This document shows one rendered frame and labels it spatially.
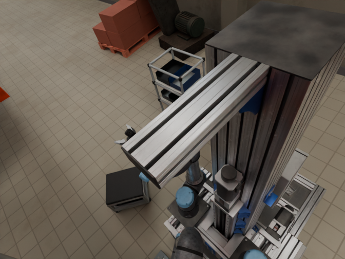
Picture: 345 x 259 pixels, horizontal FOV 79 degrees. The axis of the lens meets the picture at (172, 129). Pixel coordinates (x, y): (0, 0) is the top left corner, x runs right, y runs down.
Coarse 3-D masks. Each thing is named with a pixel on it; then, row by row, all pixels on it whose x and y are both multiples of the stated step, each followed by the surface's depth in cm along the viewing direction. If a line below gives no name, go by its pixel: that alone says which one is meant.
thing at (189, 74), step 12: (156, 60) 235; (204, 60) 221; (156, 72) 242; (168, 72) 215; (180, 72) 240; (192, 72) 241; (204, 72) 232; (156, 84) 248; (168, 84) 238; (180, 84) 211; (192, 84) 232; (168, 96) 258; (180, 96) 227
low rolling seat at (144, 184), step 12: (132, 168) 230; (108, 180) 226; (120, 180) 223; (132, 180) 220; (108, 192) 217; (120, 192) 215; (132, 192) 212; (144, 192) 229; (108, 204) 212; (120, 204) 232; (132, 204) 224
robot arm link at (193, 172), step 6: (198, 156) 108; (192, 162) 108; (198, 162) 118; (192, 168) 116; (198, 168) 121; (186, 174) 135; (192, 174) 122; (198, 174) 126; (204, 174) 137; (186, 180) 133; (192, 180) 130; (198, 180) 130; (204, 180) 138; (192, 186) 132; (198, 186) 133
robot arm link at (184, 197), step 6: (186, 186) 133; (180, 192) 130; (186, 192) 129; (192, 192) 129; (198, 192) 134; (180, 198) 128; (186, 198) 127; (192, 198) 127; (180, 204) 127; (186, 204) 127; (192, 204) 130; (186, 210) 133
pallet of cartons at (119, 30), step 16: (128, 0) 411; (144, 0) 412; (112, 16) 374; (128, 16) 399; (144, 16) 431; (96, 32) 443; (112, 32) 409; (128, 32) 413; (144, 32) 449; (112, 48) 444; (128, 48) 429
